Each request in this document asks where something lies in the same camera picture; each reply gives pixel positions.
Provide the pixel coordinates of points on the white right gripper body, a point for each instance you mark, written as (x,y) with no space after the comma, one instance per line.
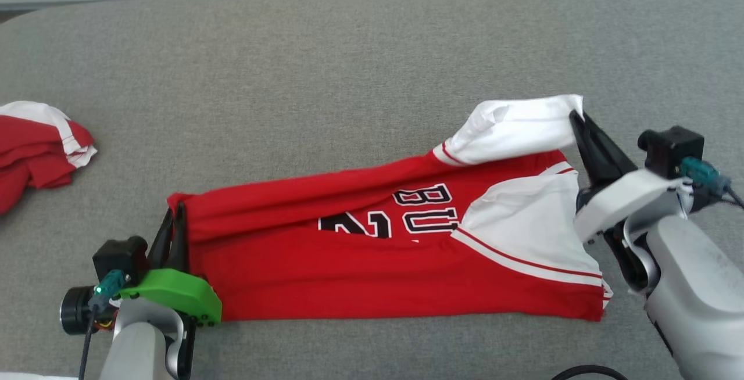
(628,197)

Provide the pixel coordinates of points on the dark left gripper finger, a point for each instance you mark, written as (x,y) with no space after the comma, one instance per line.
(180,246)
(161,246)

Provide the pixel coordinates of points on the red jersey with white sleeves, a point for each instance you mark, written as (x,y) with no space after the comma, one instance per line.
(349,275)

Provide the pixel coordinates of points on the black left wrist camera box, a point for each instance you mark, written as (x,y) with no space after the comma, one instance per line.
(119,255)

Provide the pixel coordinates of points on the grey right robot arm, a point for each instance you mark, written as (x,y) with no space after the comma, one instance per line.
(697,293)

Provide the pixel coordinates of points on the red shorts with white stripe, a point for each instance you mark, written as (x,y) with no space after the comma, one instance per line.
(29,159)

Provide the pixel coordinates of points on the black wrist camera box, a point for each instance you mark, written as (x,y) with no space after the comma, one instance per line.
(119,255)
(671,147)

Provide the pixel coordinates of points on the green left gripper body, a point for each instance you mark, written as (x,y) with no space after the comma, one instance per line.
(174,293)

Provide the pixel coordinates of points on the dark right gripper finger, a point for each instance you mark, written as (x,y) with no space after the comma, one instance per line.
(613,165)
(588,159)

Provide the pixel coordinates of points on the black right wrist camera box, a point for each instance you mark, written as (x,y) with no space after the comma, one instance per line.
(671,147)

